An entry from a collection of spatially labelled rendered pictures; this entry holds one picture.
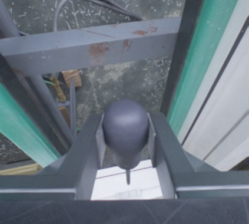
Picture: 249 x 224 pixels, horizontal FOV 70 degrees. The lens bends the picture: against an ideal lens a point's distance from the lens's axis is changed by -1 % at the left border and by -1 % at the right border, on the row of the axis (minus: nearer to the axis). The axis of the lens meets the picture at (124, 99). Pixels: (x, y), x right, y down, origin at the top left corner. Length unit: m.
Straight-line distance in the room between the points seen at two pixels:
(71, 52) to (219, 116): 0.19
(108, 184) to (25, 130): 0.23
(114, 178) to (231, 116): 0.28
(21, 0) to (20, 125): 0.92
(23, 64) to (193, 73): 0.18
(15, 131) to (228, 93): 0.25
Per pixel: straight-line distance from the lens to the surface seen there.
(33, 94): 0.62
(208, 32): 0.18
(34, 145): 0.28
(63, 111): 1.18
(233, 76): 0.22
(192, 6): 0.19
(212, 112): 0.26
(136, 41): 0.21
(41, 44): 0.21
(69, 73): 1.28
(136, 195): 0.41
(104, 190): 0.42
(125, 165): 0.18
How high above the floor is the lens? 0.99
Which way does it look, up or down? 37 degrees down
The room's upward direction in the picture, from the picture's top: 166 degrees clockwise
